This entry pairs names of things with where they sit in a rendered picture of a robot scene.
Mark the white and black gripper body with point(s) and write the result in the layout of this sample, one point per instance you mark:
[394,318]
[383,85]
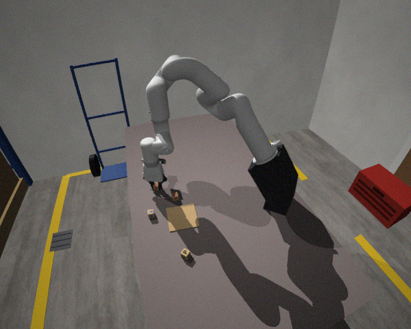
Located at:
[154,174]

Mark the tan flat mat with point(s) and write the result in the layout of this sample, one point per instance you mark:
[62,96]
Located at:
[182,217]

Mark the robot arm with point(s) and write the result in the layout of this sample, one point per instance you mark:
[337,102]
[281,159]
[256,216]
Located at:
[211,95]

